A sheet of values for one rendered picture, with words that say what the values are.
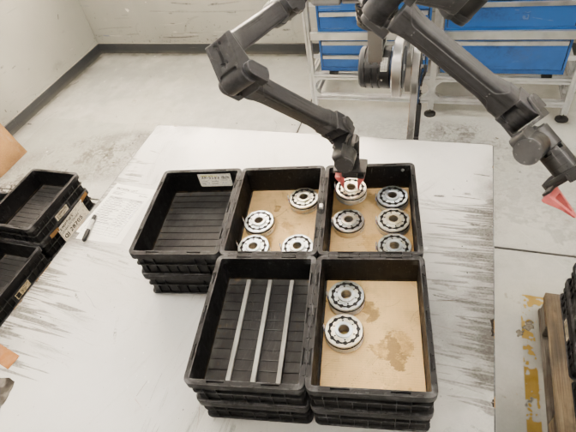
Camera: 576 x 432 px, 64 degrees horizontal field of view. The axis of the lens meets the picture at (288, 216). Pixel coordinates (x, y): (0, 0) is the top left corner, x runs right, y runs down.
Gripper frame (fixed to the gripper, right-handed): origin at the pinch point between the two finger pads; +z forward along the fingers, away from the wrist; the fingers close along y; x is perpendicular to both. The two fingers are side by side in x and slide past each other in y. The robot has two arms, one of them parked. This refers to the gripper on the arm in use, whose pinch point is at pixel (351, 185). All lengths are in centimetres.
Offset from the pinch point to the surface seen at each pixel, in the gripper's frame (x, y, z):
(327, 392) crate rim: -70, 5, -2
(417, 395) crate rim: -68, 24, -2
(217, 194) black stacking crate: 1, -51, 10
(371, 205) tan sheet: 0.0, 6.9, 8.5
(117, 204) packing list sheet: 3, -101, 24
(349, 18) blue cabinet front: 179, -27, 25
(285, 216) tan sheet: -8.2, -21.7, 9.3
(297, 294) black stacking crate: -39.1, -10.6, 8.8
